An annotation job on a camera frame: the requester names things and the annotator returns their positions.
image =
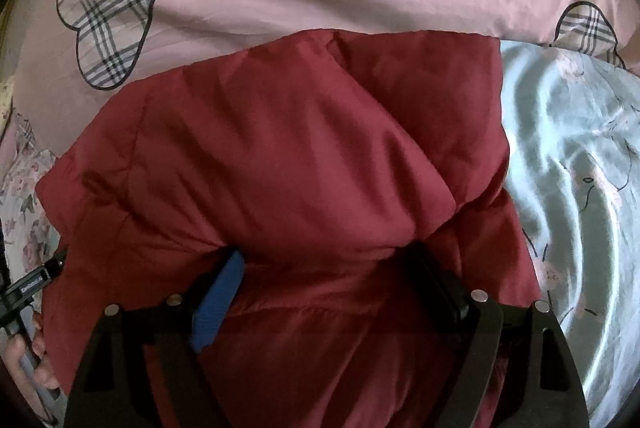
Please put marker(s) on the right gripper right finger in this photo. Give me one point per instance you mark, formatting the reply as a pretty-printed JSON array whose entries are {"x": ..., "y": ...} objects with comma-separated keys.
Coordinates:
[{"x": 541, "y": 387}]

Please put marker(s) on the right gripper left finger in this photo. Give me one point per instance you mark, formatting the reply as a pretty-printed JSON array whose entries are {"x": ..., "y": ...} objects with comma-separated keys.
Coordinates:
[{"x": 141, "y": 368}]

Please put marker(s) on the red puffer jacket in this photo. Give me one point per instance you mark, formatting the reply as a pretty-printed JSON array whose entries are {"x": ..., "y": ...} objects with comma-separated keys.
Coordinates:
[{"x": 319, "y": 155}]

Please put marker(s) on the person's left hand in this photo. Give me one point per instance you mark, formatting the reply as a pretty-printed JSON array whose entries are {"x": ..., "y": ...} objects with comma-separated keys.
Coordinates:
[{"x": 31, "y": 382}]

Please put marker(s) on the white pink floral cloth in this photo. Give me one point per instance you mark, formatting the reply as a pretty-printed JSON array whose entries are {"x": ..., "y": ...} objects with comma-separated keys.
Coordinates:
[{"x": 28, "y": 237}]

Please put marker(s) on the light blue floral quilt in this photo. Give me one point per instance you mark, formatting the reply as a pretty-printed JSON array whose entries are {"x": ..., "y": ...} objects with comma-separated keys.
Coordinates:
[{"x": 572, "y": 122}]

